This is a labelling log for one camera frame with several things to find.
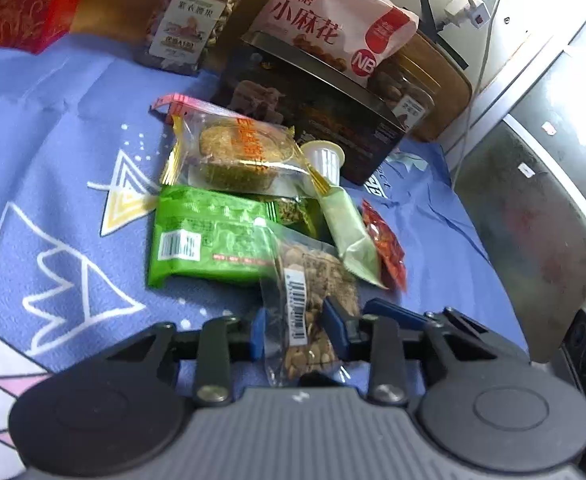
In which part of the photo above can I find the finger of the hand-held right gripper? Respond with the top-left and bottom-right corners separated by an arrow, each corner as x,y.
364,298 -> 431,325

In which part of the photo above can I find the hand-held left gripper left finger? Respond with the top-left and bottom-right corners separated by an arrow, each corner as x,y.
93,310 -> 269,407

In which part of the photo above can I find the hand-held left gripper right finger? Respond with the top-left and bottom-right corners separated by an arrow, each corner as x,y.
322,297 -> 528,407

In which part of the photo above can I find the clear nut packet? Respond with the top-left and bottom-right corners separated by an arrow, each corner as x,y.
259,220 -> 363,387

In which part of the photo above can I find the dark tin box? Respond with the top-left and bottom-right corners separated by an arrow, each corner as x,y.
209,30 -> 410,187

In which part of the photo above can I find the red snack packet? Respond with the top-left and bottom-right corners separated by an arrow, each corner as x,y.
360,199 -> 409,292

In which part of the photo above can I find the pale green sachet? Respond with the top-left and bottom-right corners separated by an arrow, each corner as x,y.
319,186 -> 390,289

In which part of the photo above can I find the dark green snack packet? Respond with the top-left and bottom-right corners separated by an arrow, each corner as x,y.
272,197 -> 325,241

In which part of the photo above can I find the grey metal cabinet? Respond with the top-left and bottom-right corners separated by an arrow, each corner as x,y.
452,0 -> 586,364

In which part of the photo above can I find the clear mooncake packet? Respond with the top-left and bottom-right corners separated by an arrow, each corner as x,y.
149,92 -> 332,199

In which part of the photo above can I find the nut jar with gold lid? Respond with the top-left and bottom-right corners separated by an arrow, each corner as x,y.
133,0 -> 250,78
367,57 -> 440,137

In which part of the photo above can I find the blue printed blanket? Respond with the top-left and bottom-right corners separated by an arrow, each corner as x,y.
0,35 -> 531,466

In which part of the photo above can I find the black tape strip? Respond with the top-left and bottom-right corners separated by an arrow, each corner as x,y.
419,0 -> 470,70

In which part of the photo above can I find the pink snack bag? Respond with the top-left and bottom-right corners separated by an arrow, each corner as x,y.
247,0 -> 420,95

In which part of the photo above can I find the white power strip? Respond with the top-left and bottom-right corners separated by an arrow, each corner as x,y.
443,0 -> 512,30

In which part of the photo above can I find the white cable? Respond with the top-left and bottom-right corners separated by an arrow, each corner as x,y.
450,0 -> 506,183

